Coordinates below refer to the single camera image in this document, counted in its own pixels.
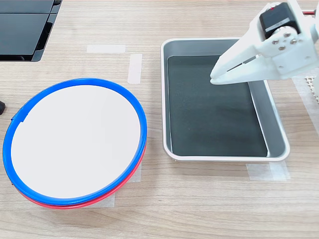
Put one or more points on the blue-rimmed white round plate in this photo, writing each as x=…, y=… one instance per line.
x=74, y=139

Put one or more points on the steel rectangular tray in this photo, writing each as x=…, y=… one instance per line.
x=274, y=119

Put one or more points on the black tray mat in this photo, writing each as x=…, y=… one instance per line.
x=211, y=119

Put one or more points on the translucent tape strip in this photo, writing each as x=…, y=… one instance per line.
x=106, y=202
x=106, y=48
x=137, y=174
x=134, y=68
x=261, y=173

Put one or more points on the black glossy device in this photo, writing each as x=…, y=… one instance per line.
x=22, y=35

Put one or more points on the red-rimmed white round plate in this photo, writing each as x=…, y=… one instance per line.
x=64, y=207

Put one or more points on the small black object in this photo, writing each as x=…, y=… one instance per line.
x=2, y=107

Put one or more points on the pale perforated base plate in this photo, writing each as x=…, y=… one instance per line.
x=309, y=80

